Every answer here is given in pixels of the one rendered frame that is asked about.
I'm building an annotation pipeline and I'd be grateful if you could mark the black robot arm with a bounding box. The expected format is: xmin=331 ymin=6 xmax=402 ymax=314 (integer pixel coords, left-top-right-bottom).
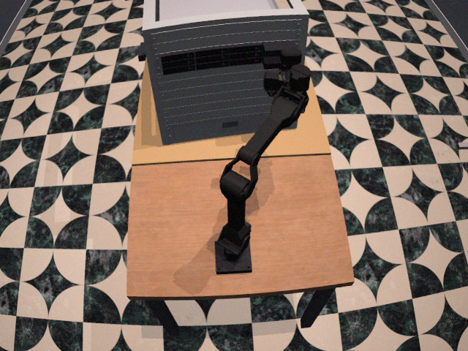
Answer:
xmin=217 ymin=64 xmax=311 ymax=263

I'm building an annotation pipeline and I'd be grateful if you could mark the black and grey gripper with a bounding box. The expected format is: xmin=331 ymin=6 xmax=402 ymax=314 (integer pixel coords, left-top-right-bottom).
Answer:
xmin=279 ymin=49 xmax=302 ymax=87

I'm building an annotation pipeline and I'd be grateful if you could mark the light wooden board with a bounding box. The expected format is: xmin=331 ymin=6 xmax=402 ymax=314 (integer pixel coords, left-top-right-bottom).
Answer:
xmin=132 ymin=58 xmax=331 ymax=166

